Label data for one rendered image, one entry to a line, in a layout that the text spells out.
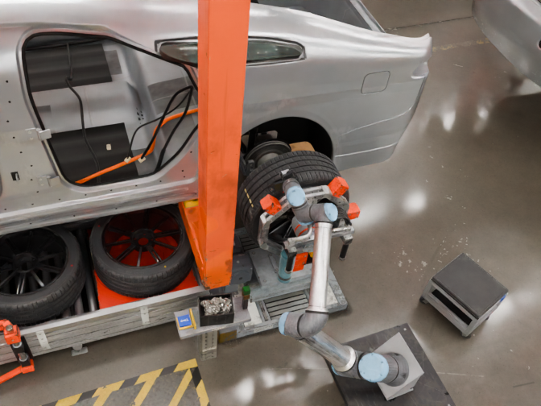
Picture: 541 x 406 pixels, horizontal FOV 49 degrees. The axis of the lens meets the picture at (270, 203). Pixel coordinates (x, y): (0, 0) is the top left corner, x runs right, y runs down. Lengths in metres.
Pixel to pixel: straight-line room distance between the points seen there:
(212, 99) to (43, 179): 1.26
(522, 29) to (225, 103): 3.20
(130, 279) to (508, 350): 2.57
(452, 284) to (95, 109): 2.63
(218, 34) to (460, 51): 4.81
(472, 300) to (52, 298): 2.62
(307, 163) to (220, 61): 1.19
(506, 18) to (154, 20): 3.17
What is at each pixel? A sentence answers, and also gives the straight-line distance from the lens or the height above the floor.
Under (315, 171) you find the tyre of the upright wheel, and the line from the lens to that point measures 3.38.
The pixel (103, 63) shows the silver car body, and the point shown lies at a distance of 4.71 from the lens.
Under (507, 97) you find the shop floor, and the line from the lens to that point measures 6.47.
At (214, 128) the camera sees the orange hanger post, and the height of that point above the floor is 1.81.
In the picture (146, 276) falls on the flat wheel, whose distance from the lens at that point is 3.70.
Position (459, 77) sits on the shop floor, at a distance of 6.50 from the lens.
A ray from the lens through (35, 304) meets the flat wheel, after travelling 3.72.
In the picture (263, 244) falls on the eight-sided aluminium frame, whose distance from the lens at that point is 3.51.
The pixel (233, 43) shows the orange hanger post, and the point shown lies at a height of 2.23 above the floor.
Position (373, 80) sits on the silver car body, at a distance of 3.58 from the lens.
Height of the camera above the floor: 3.57
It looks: 49 degrees down
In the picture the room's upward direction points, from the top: 8 degrees clockwise
